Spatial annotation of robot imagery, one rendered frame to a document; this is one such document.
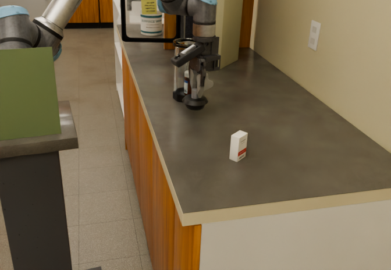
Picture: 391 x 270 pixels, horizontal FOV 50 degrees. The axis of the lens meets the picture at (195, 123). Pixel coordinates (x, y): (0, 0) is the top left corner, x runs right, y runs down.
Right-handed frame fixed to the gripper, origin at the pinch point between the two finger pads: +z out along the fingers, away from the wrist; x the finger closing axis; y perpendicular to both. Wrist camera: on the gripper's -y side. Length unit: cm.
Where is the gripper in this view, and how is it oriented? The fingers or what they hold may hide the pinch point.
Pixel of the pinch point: (195, 93)
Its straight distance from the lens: 147.5
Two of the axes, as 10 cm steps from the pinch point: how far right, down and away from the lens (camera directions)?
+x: -4.9, -3.9, 7.8
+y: 8.7, -1.8, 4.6
